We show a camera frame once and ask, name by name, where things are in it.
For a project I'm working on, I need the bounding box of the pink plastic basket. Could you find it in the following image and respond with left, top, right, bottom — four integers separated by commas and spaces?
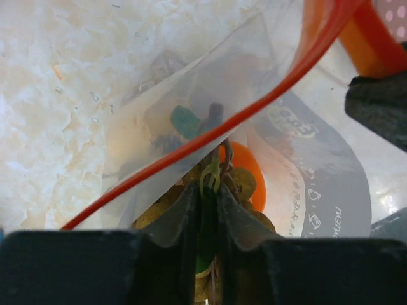
374, 0, 407, 42

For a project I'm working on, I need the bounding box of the clear zip top bag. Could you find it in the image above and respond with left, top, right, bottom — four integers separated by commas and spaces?
60, 0, 407, 239

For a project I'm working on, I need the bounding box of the orange persimmon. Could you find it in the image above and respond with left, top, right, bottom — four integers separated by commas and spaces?
223, 141, 266, 212

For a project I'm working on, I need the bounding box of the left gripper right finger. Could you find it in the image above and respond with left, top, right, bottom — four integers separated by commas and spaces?
217, 186, 406, 304

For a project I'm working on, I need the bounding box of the brown longan bunch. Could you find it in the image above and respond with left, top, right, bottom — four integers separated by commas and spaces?
132, 103, 276, 304

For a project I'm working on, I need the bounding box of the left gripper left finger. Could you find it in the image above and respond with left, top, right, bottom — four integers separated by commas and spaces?
1, 183, 199, 304

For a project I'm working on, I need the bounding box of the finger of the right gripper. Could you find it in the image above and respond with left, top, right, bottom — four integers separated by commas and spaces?
345, 74, 406, 152

